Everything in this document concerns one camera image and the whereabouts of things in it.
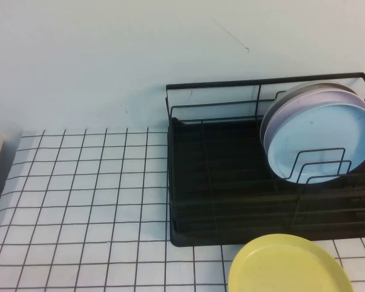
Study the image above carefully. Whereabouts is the light blue round plate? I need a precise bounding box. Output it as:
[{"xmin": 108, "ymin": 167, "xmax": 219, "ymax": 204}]
[{"xmin": 266, "ymin": 103, "xmax": 365, "ymax": 184}]

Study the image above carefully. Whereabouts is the pale pink round plate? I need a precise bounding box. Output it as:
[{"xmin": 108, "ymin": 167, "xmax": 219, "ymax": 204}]
[{"xmin": 262, "ymin": 89, "xmax": 365, "ymax": 150}]

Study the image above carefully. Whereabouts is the grey round plate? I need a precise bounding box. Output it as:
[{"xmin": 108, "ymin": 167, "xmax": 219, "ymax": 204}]
[{"xmin": 259, "ymin": 82, "xmax": 358, "ymax": 141}]

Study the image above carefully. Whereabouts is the yellow round plate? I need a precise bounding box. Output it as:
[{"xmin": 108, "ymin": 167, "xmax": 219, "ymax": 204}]
[{"xmin": 228, "ymin": 233, "xmax": 354, "ymax": 292}]

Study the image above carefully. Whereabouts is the black plastic drip tray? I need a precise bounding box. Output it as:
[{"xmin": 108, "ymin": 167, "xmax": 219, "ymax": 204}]
[{"xmin": 167, "ymin": 117, "xmax": 365, "ymax": 248}]

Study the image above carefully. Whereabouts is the white black-grid tablecloth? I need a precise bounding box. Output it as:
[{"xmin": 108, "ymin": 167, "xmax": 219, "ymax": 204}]
[{"xmin": 0, "ymin": 128, "xmax": 365, "ymax": 292}]

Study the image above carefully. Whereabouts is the black wire dish rack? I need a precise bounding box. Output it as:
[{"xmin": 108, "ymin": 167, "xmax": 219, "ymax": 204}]
[{"xmin": 165, "ymin": 72, "xmax": 365, "ymax": 247}]

